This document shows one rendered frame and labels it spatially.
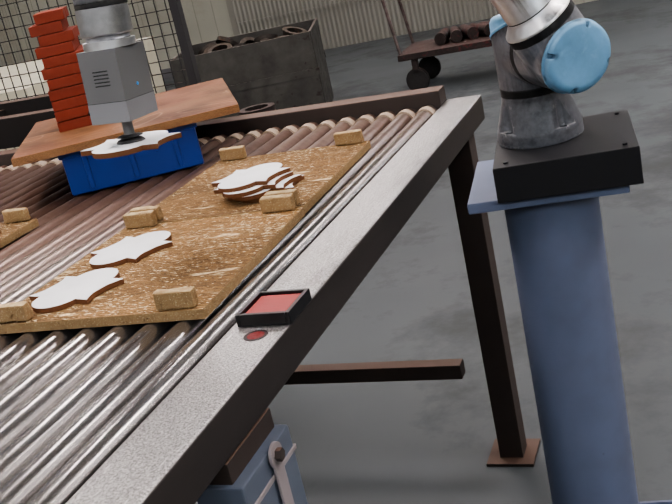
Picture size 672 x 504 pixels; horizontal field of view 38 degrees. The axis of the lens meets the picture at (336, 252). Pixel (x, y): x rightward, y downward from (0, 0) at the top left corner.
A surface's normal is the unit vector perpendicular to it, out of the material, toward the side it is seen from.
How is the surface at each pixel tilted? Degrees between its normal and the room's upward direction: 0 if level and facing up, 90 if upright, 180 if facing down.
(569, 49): 98
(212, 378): 0
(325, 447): 0
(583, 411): 90
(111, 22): 90
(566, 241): 90
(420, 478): 0
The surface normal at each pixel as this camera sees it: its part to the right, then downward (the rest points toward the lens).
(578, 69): 0.32, 0.37
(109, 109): -0.30, 0.32
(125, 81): 0.94, -0.05
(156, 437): -0.21, -0.92
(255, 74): -0.03, 0.33
